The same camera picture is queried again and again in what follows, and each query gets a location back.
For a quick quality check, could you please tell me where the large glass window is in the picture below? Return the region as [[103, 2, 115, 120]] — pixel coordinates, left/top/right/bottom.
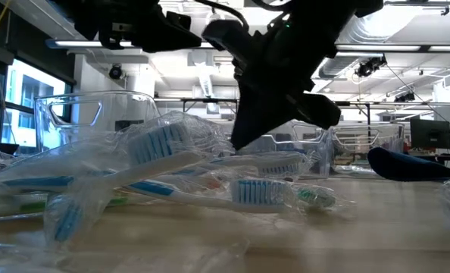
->
[[0, 58, 74, 151]]

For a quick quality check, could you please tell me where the ceiling light strip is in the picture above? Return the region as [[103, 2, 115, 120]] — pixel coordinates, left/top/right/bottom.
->
[[45, 37, 150, 49], [334, 43, 450, 53]]

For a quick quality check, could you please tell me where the silver air duct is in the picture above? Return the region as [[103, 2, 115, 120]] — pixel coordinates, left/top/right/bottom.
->
[[315, 11, 411, 80]]

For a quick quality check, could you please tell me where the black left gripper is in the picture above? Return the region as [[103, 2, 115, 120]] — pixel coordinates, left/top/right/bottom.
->
[[95, 0, 203, 54]]

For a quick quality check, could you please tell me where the clear plastic bin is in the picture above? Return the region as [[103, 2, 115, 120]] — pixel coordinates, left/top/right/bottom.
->
[[34, 89, 161, 155], [239, 120, 333, 180], [330, 123, 406, 170]]

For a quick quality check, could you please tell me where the black ceiling camera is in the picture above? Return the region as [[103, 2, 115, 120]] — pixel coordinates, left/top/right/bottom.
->
[[108, 63, 124, 80], [355, 55, 388, 79]]

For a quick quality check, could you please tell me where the dark blue cloth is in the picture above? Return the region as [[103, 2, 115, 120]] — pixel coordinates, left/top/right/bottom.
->
[[367, 146, 450, 184]]

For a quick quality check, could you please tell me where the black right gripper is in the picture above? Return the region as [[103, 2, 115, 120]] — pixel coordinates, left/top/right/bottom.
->
[[202, 18, 342, 150]]

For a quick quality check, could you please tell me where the black computer monitor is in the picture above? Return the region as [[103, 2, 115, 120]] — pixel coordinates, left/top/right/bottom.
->
[[409, 118, 450, 150]]

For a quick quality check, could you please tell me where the black distant table frame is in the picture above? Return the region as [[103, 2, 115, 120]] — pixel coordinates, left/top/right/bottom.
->
[[153, 97, 241, 115]]

